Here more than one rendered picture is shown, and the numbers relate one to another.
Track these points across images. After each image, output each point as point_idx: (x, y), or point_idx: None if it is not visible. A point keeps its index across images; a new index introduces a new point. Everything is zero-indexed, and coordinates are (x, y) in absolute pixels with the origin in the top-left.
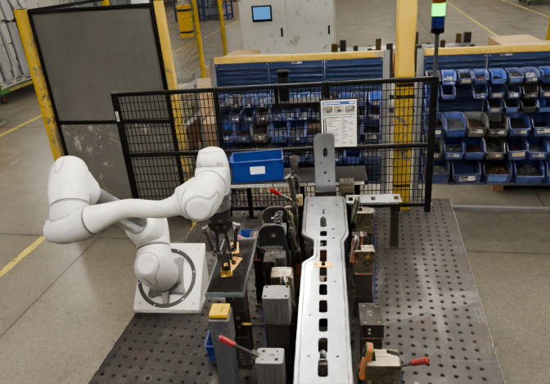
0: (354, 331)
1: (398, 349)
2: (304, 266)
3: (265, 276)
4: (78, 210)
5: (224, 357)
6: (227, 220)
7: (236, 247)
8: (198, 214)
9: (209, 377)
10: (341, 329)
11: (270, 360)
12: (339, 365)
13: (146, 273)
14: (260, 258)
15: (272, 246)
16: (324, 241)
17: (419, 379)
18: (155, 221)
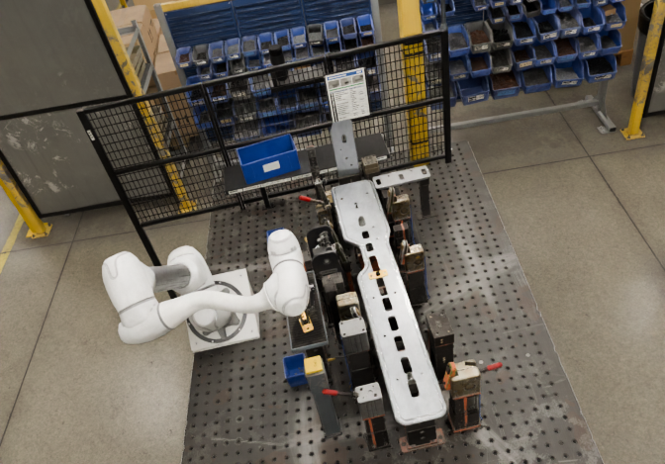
0: None
1: (457, 331)
2: (360, 281)
3: (329, 303)
4: (152, 312)
5: (323, 398)
6: None
7: (313, 305)
8: (296, 312)
9: (297, 403)
10: (417, 344)
11: (370, 397)
12: (426, 382)
13: (207, 324)
14: None
15: (327, 269)
16: (365, 237)
17: (482, 357)
18: (198, 268)
